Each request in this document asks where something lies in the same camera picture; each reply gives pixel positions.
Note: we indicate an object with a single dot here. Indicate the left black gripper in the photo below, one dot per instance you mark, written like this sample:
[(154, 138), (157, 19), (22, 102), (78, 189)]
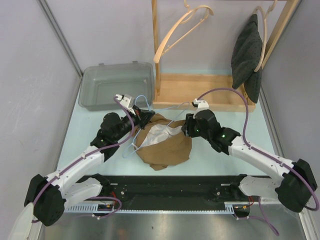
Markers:
[(140, 114)]

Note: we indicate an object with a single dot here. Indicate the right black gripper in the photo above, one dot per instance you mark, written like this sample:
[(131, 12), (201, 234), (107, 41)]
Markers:
[(187, 128)]

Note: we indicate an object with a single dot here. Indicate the tan cloth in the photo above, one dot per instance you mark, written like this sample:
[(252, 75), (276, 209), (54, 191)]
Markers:
[(170, 152)]

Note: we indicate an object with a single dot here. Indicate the dark grey dotted skirt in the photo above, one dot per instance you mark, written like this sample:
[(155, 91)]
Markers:
[(245, 58)]

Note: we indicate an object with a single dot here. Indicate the light wooden hanger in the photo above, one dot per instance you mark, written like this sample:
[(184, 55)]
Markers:
[(264, 16)]

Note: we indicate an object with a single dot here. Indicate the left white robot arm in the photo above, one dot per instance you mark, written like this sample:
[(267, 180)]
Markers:
[(59, 190)]

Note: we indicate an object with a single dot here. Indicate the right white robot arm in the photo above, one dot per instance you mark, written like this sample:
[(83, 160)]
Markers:
[(291, 182)]

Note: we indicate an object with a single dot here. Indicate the wooden clothes rack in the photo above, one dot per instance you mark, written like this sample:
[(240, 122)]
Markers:
[(173, 88)]

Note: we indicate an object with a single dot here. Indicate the clear grey plastic bin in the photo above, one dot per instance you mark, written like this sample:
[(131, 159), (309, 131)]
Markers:
[(102, 82)]

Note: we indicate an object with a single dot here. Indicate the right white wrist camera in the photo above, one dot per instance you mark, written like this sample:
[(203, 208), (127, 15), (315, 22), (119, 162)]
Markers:
[(200, 105)]

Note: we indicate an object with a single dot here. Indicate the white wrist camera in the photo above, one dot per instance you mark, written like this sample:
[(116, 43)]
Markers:
[(200, 105), (126, 101)]

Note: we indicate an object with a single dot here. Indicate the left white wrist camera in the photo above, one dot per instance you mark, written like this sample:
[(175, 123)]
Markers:
[(126, 101)]

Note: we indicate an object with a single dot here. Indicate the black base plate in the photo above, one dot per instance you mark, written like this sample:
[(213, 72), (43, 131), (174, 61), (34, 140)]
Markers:
[(174, 193)]

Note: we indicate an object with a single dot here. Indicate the white slotted cable duct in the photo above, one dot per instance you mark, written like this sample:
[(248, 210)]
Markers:
[(106, 208)]

